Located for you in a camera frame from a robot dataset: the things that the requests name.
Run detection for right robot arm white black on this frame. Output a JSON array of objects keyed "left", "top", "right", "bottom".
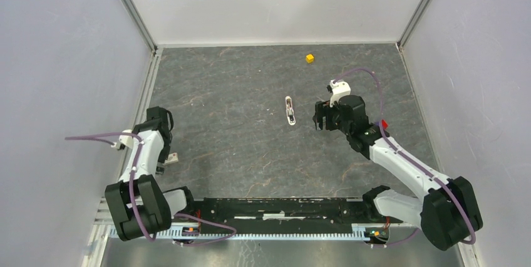
[{"left": 312, "top": 95, "right": 483, "bottom": 251}]

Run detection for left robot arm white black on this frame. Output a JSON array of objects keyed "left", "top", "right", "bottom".
[{"left": 105, "top": 107, "right": 197, "bottom": 241}]

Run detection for yellow cube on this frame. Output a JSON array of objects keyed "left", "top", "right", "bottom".
[{"left": 306, "top": 54, "right": 315, "bottom": 64}]

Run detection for aluminium rail frame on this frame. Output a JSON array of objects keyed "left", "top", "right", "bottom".
[{"left": 104, "top": 179, "right": 483, "bottom": 250}]

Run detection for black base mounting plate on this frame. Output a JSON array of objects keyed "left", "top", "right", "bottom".
[{"left": 185, "top": 197, "right": 398, "bottom": 234}]

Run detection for staple strip box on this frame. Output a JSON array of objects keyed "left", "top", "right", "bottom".
[{"left": 164, "top": 152, "right": 178, "bottom": 165}]

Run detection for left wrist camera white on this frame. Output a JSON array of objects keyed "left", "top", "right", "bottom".
[{"left": 111, "top": 135, "right": 134, "bottom": 150}]

